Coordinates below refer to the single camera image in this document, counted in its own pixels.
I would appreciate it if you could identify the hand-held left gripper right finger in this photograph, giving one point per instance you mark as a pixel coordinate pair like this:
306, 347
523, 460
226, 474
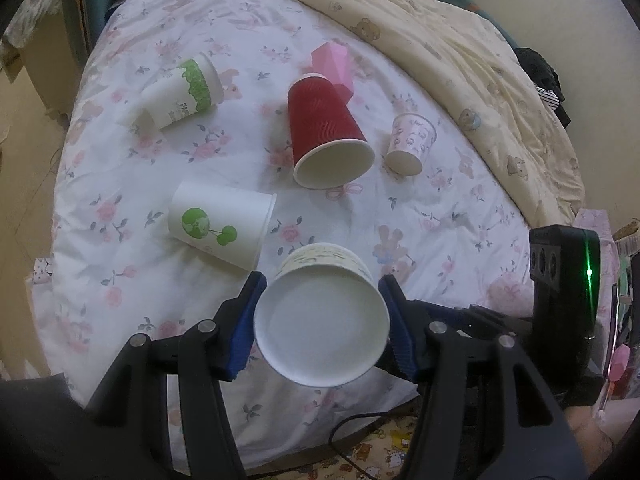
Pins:
401, 332

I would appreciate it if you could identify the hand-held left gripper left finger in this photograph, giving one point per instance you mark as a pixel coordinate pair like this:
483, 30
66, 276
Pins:
244, 332

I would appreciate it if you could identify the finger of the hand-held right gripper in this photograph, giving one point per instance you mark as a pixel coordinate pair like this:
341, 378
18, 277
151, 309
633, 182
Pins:
492, 321

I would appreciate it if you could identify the white paper cup black scribbles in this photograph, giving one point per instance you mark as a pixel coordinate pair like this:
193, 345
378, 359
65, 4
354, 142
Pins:
320, 325

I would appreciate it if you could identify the person's right forearm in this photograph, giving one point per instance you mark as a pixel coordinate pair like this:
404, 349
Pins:
590, 435

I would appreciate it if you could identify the white cup green globe print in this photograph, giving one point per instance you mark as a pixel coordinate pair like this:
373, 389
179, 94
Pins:
220, 227

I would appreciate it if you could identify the small panda print paper cup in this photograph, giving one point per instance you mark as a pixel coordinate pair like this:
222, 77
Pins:
412, 140

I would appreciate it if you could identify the red ribbed paper cup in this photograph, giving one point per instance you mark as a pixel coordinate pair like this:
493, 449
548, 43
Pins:
325, 120

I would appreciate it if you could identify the white cup green band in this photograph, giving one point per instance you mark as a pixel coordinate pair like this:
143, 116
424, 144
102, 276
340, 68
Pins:
182, 95

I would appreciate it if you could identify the pink plastic object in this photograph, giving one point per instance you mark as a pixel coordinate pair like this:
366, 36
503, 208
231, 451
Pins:
620, 365

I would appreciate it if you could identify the pink floral fabric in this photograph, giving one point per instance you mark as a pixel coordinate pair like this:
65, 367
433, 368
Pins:
597, 227

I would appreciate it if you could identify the floral bed sheet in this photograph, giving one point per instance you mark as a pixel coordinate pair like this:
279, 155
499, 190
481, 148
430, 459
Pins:
360, 225

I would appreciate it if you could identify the yellow cartoon print mat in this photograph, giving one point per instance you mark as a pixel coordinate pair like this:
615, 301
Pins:
387, 452

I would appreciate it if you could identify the black cloth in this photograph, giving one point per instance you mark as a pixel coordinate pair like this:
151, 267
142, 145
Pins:
542, 77

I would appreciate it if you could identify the pink faceted box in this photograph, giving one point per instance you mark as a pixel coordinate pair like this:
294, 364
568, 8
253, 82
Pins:
334, 66

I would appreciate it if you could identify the cream bear print blanket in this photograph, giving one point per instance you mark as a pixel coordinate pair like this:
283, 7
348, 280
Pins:
425, 25

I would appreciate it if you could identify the beige cabinet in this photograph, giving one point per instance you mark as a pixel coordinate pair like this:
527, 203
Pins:
45, 75

